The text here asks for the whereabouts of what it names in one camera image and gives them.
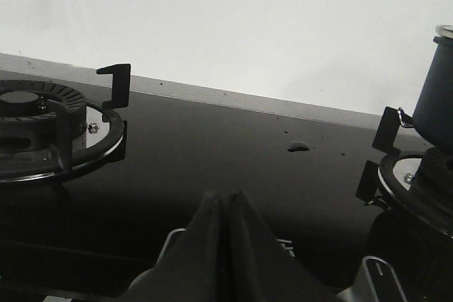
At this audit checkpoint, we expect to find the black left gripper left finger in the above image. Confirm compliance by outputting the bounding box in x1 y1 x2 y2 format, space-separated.
122 192 223 301

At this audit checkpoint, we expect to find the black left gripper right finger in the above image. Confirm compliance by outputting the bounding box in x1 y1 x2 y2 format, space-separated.
229 192 338 301

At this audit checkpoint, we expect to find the dark blue cooking pot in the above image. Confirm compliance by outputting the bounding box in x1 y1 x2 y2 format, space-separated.
413 36 452 153

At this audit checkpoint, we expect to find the silver stove control knob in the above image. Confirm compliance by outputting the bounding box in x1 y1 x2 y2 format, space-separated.
336 256 408 302

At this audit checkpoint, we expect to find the black glass gas cooktop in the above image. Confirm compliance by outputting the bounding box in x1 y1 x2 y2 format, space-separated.
0 70 453 302

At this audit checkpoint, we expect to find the right gas burner with grate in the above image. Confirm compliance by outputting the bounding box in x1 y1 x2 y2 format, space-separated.
356 107 452 238

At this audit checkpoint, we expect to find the gas burner with grate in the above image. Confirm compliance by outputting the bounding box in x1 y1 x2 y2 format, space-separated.
356 107 452 238
1 64 131 187

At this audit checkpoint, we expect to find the left gas burner with grate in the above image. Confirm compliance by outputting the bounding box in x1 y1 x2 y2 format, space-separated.
1 64 131 187

